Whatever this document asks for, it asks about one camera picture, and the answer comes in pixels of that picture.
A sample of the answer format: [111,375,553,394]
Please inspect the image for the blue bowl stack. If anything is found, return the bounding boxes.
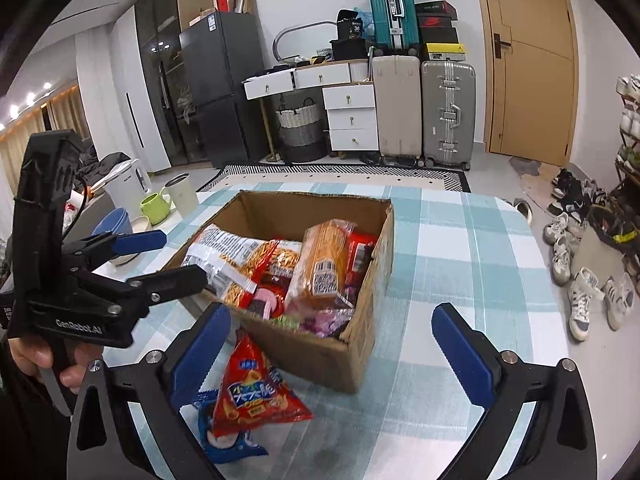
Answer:
[90,207,135,241]

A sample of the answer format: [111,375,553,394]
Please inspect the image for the pink sausage snack packet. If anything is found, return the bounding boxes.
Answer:
[247,282,288,320]

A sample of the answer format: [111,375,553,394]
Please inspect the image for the cardboard cartons above refrigerator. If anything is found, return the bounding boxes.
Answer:
[187,0,258,28]

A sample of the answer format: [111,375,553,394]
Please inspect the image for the yellow black shoe box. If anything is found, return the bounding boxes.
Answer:
[424,42,468,62]

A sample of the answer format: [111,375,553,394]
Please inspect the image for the teal suitcase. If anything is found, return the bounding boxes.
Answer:
[366,0,421,57]

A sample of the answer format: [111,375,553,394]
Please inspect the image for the person's left hand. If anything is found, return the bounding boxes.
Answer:
[7,335,103,396]

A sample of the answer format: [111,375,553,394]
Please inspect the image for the rows of shelved shoes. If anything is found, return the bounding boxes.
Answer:
[616,74,640,171]

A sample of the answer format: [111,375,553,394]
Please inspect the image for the grey brown doormat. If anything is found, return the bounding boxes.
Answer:
[509,156,566,211]

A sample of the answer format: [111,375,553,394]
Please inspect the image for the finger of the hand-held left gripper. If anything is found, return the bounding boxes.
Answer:
[62,230,167,271]
[95,265,210,318]

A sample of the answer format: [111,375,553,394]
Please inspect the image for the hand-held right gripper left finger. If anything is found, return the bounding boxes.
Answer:
[67,302,233,480]

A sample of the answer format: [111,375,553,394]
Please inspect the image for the red chip packet blue lettering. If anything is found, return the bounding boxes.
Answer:
[211,330,314,438]

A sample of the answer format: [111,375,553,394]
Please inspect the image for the white red stick snack packet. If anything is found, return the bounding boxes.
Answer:
[181,224,281,308]

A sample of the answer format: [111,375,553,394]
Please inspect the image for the green mug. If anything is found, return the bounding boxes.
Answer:
[139,192,173,226]

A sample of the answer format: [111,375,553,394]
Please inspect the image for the pile of loose shoes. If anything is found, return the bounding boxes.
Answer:
[512,167,640,343]

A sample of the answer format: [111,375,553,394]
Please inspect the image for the blue plastic bag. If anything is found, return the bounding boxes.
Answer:
[352,7,373,38]

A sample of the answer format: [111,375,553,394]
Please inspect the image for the dark red snack packet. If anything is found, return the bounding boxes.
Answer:
[345,230,378,291]

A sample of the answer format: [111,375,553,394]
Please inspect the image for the beige bowl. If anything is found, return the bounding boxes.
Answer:
[112,215,151,266]

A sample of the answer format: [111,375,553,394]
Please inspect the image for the dark glass cabinet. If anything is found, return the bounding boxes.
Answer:
[135,0,213,171]

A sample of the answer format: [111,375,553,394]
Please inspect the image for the orange biscuit packet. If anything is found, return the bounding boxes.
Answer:
[290,220,353,313]

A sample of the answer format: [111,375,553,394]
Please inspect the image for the white electric kettle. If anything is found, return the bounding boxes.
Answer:
[102,158,153,211]

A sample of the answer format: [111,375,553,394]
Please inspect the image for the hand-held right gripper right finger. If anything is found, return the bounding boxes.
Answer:
[431,302,598,480]

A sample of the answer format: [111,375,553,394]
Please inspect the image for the cream tumbler cup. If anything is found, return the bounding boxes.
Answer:
[164,174,200,216]

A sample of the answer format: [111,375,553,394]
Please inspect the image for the black storage box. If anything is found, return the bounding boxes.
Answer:
[330,38,373,61]

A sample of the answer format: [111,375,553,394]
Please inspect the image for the dark clothing pile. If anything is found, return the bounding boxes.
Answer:
[75,152,132,183]

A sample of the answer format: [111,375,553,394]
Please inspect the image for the white wardrobe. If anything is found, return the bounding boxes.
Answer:
[110,5,171,173]

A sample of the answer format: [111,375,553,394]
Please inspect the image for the blue cookie packet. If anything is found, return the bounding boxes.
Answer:
[192,389,269,463]

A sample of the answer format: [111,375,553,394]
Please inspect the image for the plain black shoe box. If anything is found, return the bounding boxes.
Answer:
[419,26,460,45]

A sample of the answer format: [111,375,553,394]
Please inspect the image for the person's left forearm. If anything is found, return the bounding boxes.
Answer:
[0,370,73,480]

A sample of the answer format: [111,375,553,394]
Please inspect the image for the beige curtain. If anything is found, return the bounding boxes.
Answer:
[0,87,91,241]

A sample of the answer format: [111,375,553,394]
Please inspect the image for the grey white woven basket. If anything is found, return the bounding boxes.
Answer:
[275,102,328,163]

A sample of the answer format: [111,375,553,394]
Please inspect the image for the beige suitcase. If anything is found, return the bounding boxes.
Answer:
[372,55,423,166]

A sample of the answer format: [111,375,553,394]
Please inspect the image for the wooden door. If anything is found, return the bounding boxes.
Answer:
[470,0,576,167]

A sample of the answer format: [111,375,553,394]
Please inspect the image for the black bag white number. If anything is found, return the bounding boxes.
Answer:
[336,9,364,41]

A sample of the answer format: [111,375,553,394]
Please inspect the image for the black white patterned rug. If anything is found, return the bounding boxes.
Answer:
[197,164,473,193]

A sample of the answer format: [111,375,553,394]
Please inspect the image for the silver suitcase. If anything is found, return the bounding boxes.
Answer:
[420,60,477,171]

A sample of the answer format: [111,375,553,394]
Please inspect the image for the dark shoe box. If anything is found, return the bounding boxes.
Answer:
[415,1,457,16]

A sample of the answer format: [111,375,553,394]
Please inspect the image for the wooden shoe rack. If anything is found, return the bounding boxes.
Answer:
[587,74,640,281]

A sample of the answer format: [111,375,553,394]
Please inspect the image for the brown cardboard box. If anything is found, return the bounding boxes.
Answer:
[162,190,396,395]

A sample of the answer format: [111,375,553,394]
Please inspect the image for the white drawer desk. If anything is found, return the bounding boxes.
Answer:
[243,60,379,161]

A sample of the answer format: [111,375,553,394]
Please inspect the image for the purple candy packet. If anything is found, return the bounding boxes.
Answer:
[285,307,356,338]

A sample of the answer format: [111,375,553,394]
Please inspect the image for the black refrigerator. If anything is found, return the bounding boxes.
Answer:
[179,10,266,168]

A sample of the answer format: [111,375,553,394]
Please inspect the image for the oval mirror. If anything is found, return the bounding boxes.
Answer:
[272,21,338,63]

